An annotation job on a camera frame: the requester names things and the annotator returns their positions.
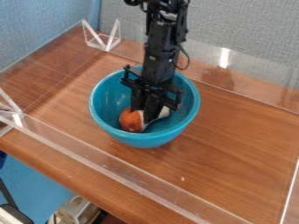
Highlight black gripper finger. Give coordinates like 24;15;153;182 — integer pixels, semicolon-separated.
130;88;148;111
144;94;164;123

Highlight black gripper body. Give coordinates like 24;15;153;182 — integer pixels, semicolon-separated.
120;47;183;110

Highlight toy mushroom brown cap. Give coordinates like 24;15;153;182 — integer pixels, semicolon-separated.
117;105;172;133

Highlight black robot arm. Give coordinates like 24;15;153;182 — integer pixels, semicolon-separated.
121;0;191;123

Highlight blue plastic bowl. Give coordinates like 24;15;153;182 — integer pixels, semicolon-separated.
88;69;201;148

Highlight clear acrylic back barrier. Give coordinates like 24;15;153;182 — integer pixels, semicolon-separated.
97;30;299;115

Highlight clear acrylic barrier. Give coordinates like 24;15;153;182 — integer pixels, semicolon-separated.
97;30;299;115
13;113;252;224

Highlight clear acrylic front barrier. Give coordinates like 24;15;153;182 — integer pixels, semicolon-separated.
13;113;252;224

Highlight white object under table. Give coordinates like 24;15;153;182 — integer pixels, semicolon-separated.
46;195;101;224

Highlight black stand leg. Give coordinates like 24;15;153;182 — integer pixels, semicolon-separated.
0;179;33;224

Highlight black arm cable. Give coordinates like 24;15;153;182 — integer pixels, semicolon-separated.
172;43;192;72

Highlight clear acrylic corner bracket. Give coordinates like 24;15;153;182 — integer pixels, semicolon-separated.
81;19;121;52

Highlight clear acrylic left bracket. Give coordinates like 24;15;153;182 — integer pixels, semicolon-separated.
0;88;24;137

